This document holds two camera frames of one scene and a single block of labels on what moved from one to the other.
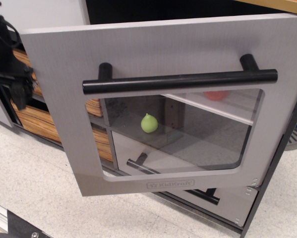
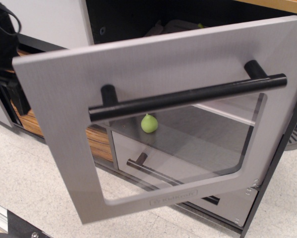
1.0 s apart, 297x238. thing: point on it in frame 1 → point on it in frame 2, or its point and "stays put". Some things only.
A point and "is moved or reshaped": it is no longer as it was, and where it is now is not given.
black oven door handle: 250,75 → 256,79
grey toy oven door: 175,139 is moved or reshaped
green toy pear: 148,123 stays put
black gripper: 5,68 → 4,27
